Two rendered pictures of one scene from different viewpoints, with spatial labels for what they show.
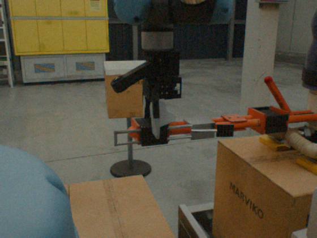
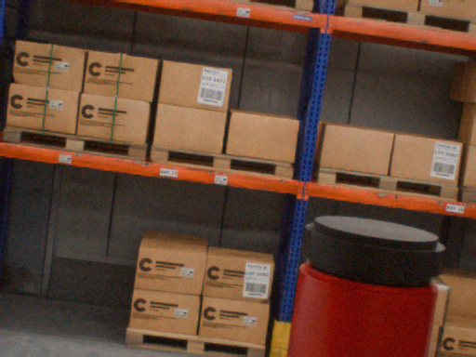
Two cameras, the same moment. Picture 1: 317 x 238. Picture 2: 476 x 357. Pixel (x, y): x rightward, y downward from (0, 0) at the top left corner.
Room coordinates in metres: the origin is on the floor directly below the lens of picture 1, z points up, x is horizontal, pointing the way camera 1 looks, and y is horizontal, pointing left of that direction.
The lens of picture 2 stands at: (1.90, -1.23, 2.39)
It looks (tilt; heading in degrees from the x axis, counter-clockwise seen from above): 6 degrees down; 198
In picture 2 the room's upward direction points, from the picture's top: 8 degrees clockwise
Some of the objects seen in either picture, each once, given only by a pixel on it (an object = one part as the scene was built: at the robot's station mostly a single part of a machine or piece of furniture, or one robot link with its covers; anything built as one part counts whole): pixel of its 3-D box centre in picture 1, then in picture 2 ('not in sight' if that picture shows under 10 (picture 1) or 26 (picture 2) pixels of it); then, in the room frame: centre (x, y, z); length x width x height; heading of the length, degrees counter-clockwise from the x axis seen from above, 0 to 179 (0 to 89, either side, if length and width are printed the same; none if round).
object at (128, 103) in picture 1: (128, 86); not in sight; (2.75, 0.27, 0.82); 0.60 x 0.40 x 0.40; 11
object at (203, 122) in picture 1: (198, 127); not in sight; (0.80, -0.11, 1.07); 0.07 x 0.07 x 0.04; 16
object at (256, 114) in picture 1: (267, 119); not in sight; (0.86, -0.32, 1.08); 0.10 x 0.08 x 0.06; 16
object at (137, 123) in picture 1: (149, 129); not in sight; (0.77, 0.02, 1.08); 0.08 x 0.07 x 0.05; 106
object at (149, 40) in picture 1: (157, 41); not in sight; (0.77, 0.00, 1.30); 0.08 x 0.08 x 0.05
